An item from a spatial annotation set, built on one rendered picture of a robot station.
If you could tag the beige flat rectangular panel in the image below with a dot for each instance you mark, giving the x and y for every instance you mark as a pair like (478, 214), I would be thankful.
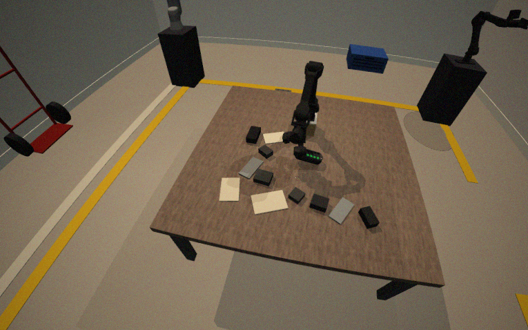
(269, 202)

